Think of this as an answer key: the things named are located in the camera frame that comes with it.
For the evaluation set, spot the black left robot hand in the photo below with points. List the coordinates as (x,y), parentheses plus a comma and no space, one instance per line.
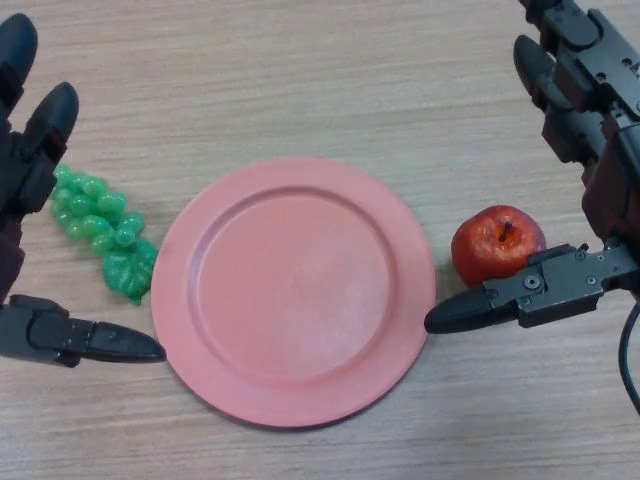
(30,160)

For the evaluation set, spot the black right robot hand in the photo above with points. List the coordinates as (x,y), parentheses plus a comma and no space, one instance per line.
(600,100)

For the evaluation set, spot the green plastic grape bunch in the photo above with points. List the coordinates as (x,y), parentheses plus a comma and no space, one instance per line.
(85,225)

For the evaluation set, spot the pink round plate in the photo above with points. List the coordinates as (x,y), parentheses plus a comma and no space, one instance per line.
(290,290)

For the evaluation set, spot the red apple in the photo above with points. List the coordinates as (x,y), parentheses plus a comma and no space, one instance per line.
(485,245)

